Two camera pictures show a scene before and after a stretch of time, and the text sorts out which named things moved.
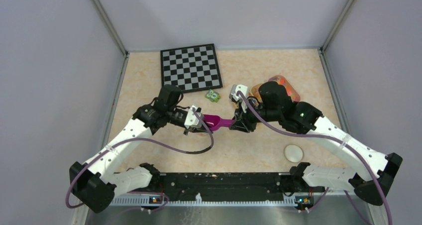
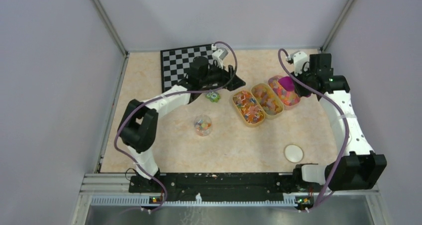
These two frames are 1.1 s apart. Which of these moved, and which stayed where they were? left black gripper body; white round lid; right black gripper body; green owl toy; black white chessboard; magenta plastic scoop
Moved: magenta plastic scoop; right black gripper body; left black gripper body
Stayed: black white chessboard; white round lid; green owl toy
